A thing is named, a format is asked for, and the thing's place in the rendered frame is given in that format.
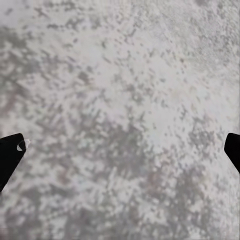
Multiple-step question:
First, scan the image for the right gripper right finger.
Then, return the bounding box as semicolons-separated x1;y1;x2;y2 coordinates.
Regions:
224;133;240;173

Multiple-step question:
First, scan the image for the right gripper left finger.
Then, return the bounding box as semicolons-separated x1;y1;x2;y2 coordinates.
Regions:
0;133;30;193

